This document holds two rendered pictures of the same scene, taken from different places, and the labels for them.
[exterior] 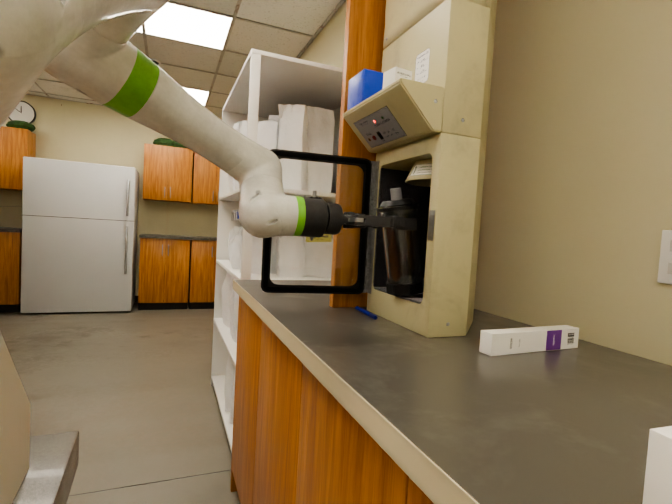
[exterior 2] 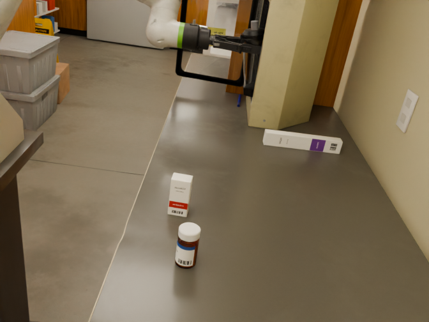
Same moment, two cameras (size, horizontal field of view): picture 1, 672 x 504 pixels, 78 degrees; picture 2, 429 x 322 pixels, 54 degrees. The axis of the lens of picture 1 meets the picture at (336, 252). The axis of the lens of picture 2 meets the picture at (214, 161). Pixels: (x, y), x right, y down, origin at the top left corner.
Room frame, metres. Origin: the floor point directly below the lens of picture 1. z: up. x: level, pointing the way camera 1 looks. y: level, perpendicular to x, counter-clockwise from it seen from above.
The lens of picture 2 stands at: (-0.47, -0.64, 1.52)
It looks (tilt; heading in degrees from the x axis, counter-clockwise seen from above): 27 degrees down; 20
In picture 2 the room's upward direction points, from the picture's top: 9 degrees clockwise
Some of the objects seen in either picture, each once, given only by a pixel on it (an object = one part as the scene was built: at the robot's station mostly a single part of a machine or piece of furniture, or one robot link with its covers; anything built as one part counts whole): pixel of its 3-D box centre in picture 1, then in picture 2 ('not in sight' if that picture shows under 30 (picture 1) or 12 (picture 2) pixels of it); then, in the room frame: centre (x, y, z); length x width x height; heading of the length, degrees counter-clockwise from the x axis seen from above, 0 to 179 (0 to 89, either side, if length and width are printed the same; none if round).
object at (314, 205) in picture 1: (312, 215); (191, 36); (0.98, 0.06, 1.21); 0.09 x 0.06 x 0.12; 22
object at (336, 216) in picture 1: (340, 219); (211, 39); (1.01, -0.01, 1.20); 0.09 x 0.08 x 0.07; 112
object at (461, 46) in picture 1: (441, 181); (298, 16); (1.14, -0.28, 1.33); 0.32 x 0.25 x 0.77; 22
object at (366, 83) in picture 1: (371, 94); not in sight; (1.16, -0.07, 1.56); 0.10 x 0.10 x 0.09; 22
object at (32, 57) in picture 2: not in sight; (21, 61); (2.00, 2.01, 0.49); 0.60 x 0.42 x 0.33; 22
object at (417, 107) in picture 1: (386, 121); not in sight; (1.07, -0.11, 1.46); 0.32 x 0.12 x 0.10; 22
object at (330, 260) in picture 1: (317, 224); (215, 34); (1.19, 0.06, 1.19); 0.30 x 0.01 x 0.40; 105
